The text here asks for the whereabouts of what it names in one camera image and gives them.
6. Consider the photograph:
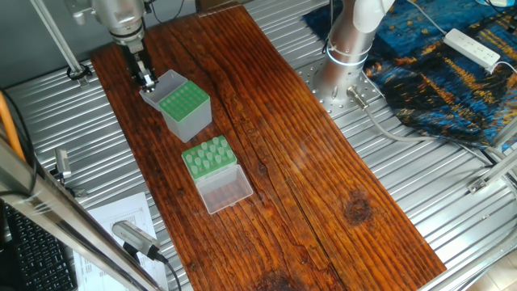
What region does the tall green pipette tip holder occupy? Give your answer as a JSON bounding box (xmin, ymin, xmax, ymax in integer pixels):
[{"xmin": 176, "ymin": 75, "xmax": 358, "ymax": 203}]
[{"xmin": 139, "ymin": 70, "xmax": 212, "ymax": 142}]

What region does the printed white paper sheet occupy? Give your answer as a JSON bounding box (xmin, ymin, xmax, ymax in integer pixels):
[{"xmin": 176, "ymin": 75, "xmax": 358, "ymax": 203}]
[{"xmin": 77, "ymin": 190, "xmax": 174, "ymax": 291}]

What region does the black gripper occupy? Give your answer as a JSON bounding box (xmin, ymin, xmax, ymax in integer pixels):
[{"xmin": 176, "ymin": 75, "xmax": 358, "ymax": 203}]
[{"xmin": 121, "ymin": 40, "xmax": 159, "ymax": 90}]

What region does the silver cylindrical camera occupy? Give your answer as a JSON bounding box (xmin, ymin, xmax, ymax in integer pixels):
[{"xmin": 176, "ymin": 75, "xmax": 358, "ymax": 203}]
[{"xmin": 111, "ymin": 220, "xmax": 169, "ymax": 264}]

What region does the diagonal aluminium frame beam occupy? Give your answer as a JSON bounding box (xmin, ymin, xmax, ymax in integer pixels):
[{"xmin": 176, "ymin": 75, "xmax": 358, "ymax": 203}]
[{"xmin": 0, "ymin": 145, "xmax": 162, "ymax": 291}]

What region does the silver pole with clamp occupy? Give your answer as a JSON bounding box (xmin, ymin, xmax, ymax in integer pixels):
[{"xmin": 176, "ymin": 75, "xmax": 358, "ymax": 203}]
[{"xmin": 31, "ymin": 0, "xmax": 94, "ymax": 82}]

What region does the small metal corner bracket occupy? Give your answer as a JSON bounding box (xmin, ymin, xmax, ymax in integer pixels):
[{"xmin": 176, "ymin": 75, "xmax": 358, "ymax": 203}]
[{"xmin": 53, "ymin": 148, "xmax": 78, "ymax": 191}]

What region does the yellow pole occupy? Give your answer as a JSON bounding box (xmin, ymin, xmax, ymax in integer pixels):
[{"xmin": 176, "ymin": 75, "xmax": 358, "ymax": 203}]
[{"xmin": 0, "ymin": 87, "xmax": 27, "ymax": 162}]

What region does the brown wooden board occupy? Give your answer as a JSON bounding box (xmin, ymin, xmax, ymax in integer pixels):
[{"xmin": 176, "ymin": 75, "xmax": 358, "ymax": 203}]
[{"xmin": 89, "ymin": 6, "xmax": 448, "ymax": 291}]

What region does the blue patterned cloth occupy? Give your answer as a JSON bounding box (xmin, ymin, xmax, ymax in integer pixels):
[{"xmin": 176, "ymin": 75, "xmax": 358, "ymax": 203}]
[{"xmin": 303, "ymin": 0, "xmax": 517, "ymax": 150}]

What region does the black camera cable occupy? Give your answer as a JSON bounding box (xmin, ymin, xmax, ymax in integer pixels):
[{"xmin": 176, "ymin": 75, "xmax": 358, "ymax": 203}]
[{"xmin": 149, "ymin": 242, "xmax": 188, "ymax": 291}]

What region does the silver frame bracket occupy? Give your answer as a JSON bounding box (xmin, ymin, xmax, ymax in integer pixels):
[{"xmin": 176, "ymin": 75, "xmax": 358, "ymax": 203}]
[{"xmin": 467, "ymin": 145, "xmax": 517, "ymax": 195}]

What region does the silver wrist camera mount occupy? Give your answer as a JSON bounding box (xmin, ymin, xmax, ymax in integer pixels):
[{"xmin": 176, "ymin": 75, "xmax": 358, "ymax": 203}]
[{"xmin": 66, "ymin": 0, "xmax": 102, "ymax": 27}]

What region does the black keyboard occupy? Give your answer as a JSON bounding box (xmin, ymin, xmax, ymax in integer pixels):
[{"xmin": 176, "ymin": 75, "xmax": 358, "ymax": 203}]
[{"xmin": 0, "ymin": 198, "xmax": 78, "ymax": 291}]

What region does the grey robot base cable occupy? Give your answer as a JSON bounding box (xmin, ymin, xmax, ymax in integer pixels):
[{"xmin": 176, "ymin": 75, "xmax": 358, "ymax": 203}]
[{"xmin": 347, "ymin": 85, "xmax": 517, "ymax": 150}]

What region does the white power strip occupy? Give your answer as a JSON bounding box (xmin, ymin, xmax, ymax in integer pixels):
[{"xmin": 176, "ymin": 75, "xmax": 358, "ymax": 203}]
[{"xmin": 443, "ymin": 28, "xmax": 502, "ymax": 70}]

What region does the white power strip cable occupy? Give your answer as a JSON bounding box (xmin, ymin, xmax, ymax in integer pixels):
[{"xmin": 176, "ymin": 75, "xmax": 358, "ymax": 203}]
[{"xmin": 401, "ymin": 0, "xmax": 449, "ymax": 37}]

